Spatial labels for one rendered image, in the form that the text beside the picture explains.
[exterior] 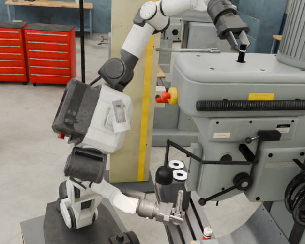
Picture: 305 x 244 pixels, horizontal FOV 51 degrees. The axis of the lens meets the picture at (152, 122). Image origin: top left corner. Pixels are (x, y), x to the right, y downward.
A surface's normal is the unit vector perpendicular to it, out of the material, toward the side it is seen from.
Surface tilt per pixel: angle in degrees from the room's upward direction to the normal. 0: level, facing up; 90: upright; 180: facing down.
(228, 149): 90
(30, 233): 0
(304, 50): 90
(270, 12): 90
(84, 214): 28
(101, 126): 58
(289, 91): 90
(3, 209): 0
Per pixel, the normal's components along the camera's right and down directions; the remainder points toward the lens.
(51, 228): 0.07, -0.88
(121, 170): 0.18, 0.47
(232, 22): 0.26, -0.52
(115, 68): -0.18, 0.00
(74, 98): 0.44, -0.11
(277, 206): -0.98, 0.02
